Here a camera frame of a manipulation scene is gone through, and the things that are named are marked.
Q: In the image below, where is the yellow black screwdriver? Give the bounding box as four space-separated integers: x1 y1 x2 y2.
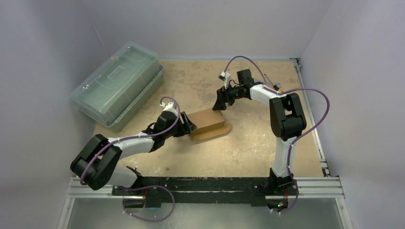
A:
264 74 283 93

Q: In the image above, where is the brown cardboard box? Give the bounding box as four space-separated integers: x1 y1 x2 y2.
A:
188 108 232 142

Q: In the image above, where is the aluminium frame rail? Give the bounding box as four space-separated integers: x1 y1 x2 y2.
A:
57 177 156 229

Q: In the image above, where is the clear plastic storage box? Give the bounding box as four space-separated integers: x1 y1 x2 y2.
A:
71 42 164 133

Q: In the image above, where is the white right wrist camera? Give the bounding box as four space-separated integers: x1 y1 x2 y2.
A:
218 72 231 89

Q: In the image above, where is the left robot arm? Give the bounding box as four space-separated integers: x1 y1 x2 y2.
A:
70 111 197 195

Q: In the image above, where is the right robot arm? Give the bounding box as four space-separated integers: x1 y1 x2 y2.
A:
213 69 307 194

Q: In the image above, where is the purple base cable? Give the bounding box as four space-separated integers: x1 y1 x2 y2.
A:
121 185 176 222

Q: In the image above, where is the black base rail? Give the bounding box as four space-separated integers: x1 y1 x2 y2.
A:
112 175 299 211

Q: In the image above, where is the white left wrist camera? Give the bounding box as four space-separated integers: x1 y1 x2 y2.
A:
160 102 178 115

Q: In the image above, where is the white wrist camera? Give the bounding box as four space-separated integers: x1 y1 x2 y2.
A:
218 72 231 89
160 102 178 115

